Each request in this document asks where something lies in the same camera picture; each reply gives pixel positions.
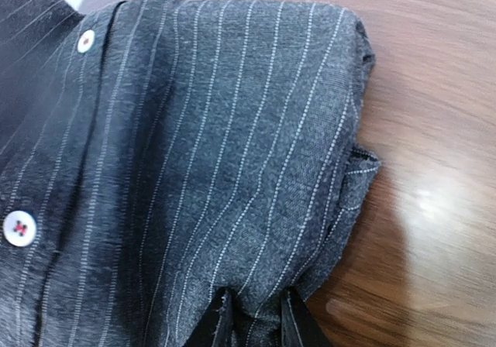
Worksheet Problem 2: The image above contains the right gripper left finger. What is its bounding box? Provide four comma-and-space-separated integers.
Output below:
185, 290, 233, 347

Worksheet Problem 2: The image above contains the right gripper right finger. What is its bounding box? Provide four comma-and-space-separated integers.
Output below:
281, 288, 329, 347

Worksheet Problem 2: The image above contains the black pinstriped long sleeve shirt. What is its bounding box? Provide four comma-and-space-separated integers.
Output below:
1, 0, 380, 346

